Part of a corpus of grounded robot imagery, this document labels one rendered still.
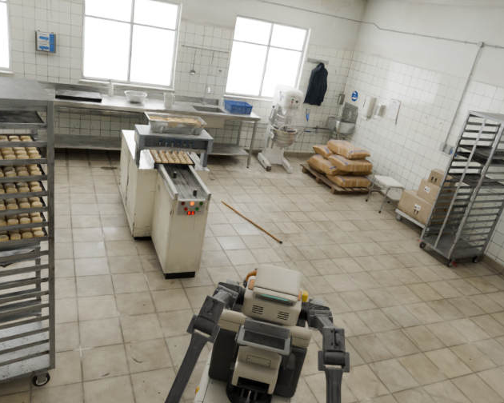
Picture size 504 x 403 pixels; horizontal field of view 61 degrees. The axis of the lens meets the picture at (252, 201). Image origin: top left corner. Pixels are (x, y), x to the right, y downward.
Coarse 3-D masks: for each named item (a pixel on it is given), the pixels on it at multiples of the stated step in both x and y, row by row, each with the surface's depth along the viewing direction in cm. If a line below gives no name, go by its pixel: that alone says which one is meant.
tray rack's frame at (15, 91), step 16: (0, 80) 222; (16, 80) 228; (32, 80) 235; (0, 96) 194; (16, 96) 199; (32, 96) 204; (48, 96) 209; (0, 336) 282; (32, 336) 287; (16, 352) 272; (32, 352) 275; (0, 368) 259; (16, 368) 261; (32, 368) 263; (48, 368) 267
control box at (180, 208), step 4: (180, 200) 361; (184, 200) 363; (188, 200) 364; (192, 200) 366; (196, 200) 367; (200, 200) 369; (204, 200) 370; (180, 204) 362; (188, 204) 365; (196, 204) 368; (204, 204) 371; (180, 208) 364; (188, 208) 367; (192, 208) 368; (200, 208) 371; (204, 208) 373; (176, 212) 368; (180, 212) 366; (184, 212) 367; (196, 212) 372; (200, 212) 373
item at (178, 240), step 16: (160, 176) 405; (176, 176) 403; (160, 192) 404; (192, 192) 381; (160, 208) 404; (176, 208) 366; (208, 208) 378; (160, 224) 404; (176, 224) 373; (192, 224) 379; (160, 240) 403; (176, 240) 380; (192, 240) 386; (160, 256) 403; (176, 256) 387; (192, 256) 393; (176, 272) 395; (192, 272) 405
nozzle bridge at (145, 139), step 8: (136, 128) 416; (144, 128) 417; (136, 136) 415; (144, 136) 399; (152, 136) 402; (160, 136) 405; (168, 136) 408; (176, 136) 412; (184, 136) 417; (192, 136) 422; (200, 136) 427; (208, 136) 432; (136, 144) 415; (144, 144) 403; (152, 144) 414; (168, 144) 420; (176, 144) 423; (200, 144) 432; (208, 144) 426; (136, 152) 415; (200, 152) 431; (208, 152) 430; (136, 160) 417; (200, 160) 453
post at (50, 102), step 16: (48, 112) 205; (48, 128) 208; (48, 144) 211; (48, 160) 214; (48, 176) 217; (48, 192) 221; (48, 208) 224; (48, 224) 228; (48, 240) 233; (48, 256) 237; (48, 272) 242; (48, 288) 247
